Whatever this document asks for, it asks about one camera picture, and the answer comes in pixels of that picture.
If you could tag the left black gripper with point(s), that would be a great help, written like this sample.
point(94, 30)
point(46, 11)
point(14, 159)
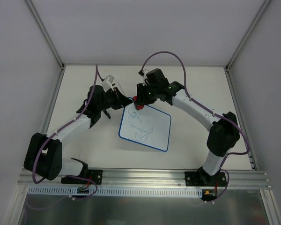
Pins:
point(117, 99)

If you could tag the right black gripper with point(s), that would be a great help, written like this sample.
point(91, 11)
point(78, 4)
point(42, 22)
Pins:
point(144, 94)

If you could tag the red whiteboard eraser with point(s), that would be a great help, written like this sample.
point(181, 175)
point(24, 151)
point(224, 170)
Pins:
point(138, 107)

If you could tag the blue framed whiteboard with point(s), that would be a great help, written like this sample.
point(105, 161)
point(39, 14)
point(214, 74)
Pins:
point(149, 127)

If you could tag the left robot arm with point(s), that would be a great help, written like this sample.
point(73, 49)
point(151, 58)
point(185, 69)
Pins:
point(44, 156)

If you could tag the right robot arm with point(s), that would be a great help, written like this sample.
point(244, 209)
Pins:
point(223, 132)

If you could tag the left black board foot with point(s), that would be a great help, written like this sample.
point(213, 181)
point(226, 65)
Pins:
point(107, 114)

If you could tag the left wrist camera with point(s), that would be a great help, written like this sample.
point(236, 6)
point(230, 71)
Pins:
point(108, 83)

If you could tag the aluminium mounting rail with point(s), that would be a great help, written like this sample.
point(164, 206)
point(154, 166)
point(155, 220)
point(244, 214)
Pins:
point(166, 178)

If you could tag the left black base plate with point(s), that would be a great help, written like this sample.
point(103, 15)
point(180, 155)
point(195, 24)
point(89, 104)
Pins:
point(82, 179)

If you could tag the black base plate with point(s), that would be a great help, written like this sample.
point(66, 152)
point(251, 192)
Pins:
point(82, 179)
point(200, 178)

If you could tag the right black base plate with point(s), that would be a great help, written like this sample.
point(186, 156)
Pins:
point(200, 178)

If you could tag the white slotted cable duct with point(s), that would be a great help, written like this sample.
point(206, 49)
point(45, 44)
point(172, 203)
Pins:
point(117, 191)

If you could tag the left aluminium frame post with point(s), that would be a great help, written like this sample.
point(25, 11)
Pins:
point(36, 16)

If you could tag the aluminium frame post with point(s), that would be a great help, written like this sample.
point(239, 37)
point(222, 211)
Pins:
point(36, 16)
point(265, 4)

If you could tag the right aluminium frame post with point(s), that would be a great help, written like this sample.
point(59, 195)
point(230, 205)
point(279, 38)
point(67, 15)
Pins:
point(265, 4)

